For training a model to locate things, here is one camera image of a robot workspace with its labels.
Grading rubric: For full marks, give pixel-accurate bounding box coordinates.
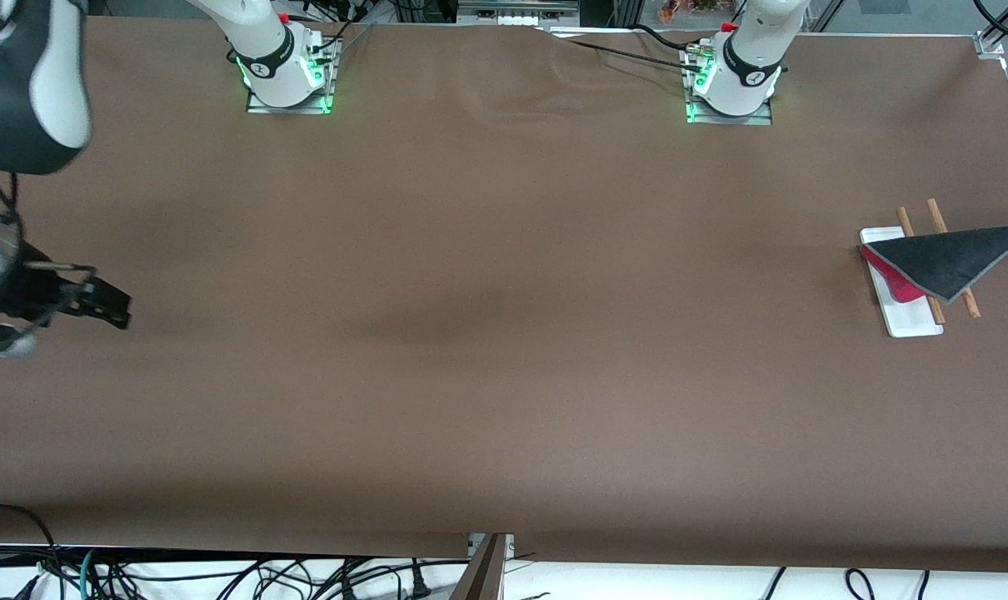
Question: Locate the grey and red towel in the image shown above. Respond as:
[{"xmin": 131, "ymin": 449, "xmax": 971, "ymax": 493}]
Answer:
[{"xmin": 861, "ymin": 225, "xmax": 1008, "ymax": 304}]

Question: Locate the white rack base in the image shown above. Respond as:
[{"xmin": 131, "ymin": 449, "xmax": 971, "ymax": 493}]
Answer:
[{"xmin": 860, "ymin": 227, "xmax": 944, "ymax": 338}]

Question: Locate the grey power strip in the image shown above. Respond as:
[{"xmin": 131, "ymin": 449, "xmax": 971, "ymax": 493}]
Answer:
[{"xmin": 458, "ymin": 0, "xmax": 580, "ymax": 26}]

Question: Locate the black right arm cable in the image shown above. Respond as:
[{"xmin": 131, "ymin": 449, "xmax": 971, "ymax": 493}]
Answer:
[{"xmin": 0, "ymin": 167, "xmax": 97, "ymax": 330}]

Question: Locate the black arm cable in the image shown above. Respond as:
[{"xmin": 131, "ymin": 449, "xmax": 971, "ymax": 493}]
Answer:
[
  {"xmin": 975, "ymin": 0, "xmax": 1008, "ymax": 43},
  {"xmin": 0, "ymin": 167, "xmax": 97, "ymax": 330}
]

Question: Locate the aluminium frame corner bracket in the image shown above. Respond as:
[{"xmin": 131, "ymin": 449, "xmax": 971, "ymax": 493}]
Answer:
[{"xmin": 975, "ymin": 0, "xmax": 1008, "ymax": 59}]

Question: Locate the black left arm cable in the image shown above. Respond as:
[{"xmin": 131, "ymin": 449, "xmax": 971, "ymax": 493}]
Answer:
[{"xmin": 975, "ymin": 0, "xmax": 1008, "ymax": 43}]

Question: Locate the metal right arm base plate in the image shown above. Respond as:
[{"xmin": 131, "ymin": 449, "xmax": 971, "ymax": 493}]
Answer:
[{"xmin": 246, "ymin": 37, "xmax": 336, "ymax": 115}]

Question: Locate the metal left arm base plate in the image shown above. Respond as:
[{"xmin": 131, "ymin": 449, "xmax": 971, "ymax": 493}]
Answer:
[{"xmin": 686, "ymin": 46, "xmax": 773, "ymax": 126}]

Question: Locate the black cable on table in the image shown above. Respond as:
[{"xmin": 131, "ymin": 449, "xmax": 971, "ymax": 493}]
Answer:
[
  {"xmin": 633, "ymin": 23, "xmax": 713, "ymax": 55},
  {"xmin": 537, "ymin": 29, "xmax": 701, "ymax": 74}
]

